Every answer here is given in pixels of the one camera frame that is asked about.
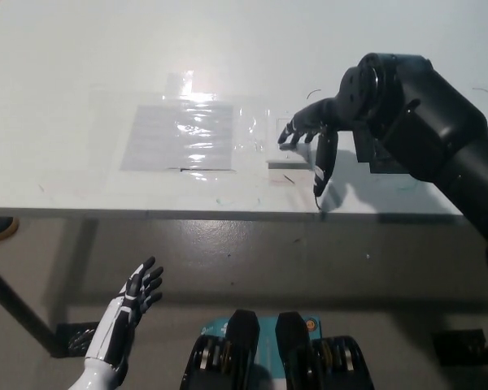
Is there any black table foot plate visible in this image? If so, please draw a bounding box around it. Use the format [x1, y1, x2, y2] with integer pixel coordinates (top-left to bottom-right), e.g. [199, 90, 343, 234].
[430, 329, 487, 366]
[50, 322, 101, 359]

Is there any black tape patch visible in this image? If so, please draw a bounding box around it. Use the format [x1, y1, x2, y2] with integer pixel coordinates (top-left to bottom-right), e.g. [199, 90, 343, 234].
[353, 130, 410, 176]

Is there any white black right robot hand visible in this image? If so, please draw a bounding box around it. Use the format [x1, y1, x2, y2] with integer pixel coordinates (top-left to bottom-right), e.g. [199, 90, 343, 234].
[277, 95, 343, 199]

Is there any black table leg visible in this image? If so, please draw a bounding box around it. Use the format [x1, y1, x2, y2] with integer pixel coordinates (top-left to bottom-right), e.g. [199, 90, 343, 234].
[0, 255, 59, 358]

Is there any white wall switch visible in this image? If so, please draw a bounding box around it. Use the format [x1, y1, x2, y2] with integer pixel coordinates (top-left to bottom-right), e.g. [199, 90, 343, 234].
[266, 117, 315, 171]

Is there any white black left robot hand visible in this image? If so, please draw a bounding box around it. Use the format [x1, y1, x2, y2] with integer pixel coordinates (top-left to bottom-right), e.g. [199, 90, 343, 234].
[83, 255, 166, 370]

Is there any clear plastic tape sheet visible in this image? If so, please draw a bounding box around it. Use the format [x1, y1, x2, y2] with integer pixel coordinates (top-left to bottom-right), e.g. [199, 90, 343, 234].
[89, 71, 272, 184]

